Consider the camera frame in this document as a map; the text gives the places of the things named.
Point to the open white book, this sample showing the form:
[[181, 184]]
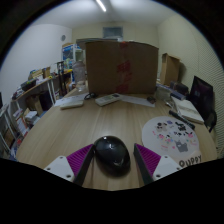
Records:
[[188, 110]]

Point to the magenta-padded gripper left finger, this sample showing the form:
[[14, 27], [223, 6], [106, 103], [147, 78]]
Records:
[[60, 166]]

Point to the black office chair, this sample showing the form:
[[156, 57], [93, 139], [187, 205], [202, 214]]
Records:
[[201, 95]]

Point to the blue book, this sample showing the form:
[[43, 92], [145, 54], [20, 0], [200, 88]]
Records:
[[178, 95]]

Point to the round white printed mouse pad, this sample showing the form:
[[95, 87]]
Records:
[[170, 133]]

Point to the black marker pen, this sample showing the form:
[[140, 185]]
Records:
[[181, 119]]

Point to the tall open cardboard box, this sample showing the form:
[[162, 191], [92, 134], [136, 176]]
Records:
[[170, 69]]

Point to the black bag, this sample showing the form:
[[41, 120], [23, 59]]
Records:
[[180, 87]]

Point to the large brown cardboard box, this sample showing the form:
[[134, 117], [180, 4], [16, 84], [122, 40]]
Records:
[[103, 68]]

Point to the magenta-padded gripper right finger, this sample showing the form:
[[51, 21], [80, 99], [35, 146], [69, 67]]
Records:
[[165, 166]]

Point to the round wall clock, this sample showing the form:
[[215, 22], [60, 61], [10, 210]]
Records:
[[63, 37]]

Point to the black computer mouse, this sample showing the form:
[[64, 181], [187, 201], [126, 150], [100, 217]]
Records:
[[111, 155]]

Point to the clear plastic bottle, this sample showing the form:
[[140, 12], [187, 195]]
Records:
[[79, 75]]

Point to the ceiling light tube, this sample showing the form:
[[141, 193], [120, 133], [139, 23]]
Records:
[[101, 5]]

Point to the white remote control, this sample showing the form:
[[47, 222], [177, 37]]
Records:
[[107, 99]]

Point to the small flat white box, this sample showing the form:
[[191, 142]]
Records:
[[71, 104]]

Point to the door with window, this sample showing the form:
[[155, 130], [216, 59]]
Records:
[[112, 32]]

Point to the small dark gadget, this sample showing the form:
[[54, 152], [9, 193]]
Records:
[[151, 99]]

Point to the cluttered shelf unit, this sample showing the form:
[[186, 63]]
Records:
[[30, 100]]

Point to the clear plastic container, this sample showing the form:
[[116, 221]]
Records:
[[163, 92]]

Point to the blue and white carton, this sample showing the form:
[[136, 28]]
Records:
[[68, 55]]

